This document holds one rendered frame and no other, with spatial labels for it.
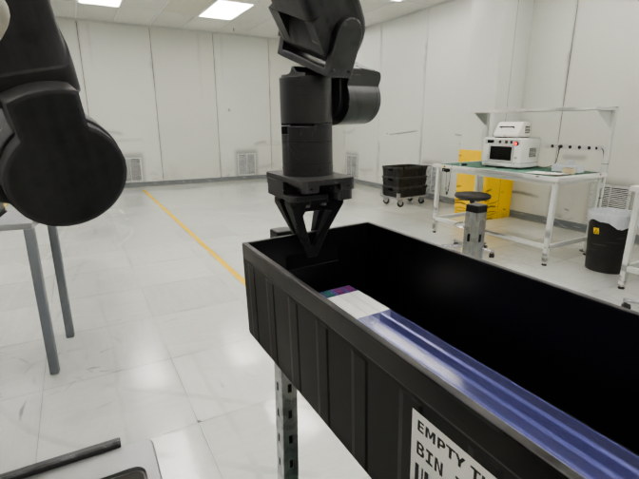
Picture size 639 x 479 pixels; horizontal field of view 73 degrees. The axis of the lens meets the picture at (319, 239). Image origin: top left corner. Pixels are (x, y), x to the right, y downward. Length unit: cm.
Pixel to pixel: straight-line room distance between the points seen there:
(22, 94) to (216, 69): 940
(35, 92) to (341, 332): 24
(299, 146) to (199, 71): 915
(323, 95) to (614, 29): 551
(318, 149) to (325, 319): 21
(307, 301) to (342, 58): 24
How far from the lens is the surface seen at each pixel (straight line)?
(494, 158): 485
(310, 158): 47
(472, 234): 90
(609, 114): 482
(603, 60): 590
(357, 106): 52
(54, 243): 286
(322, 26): 44
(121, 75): 933
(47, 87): 32
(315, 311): 34
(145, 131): 933
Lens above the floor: 126
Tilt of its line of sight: 15 degrees down
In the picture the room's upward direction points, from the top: straight up
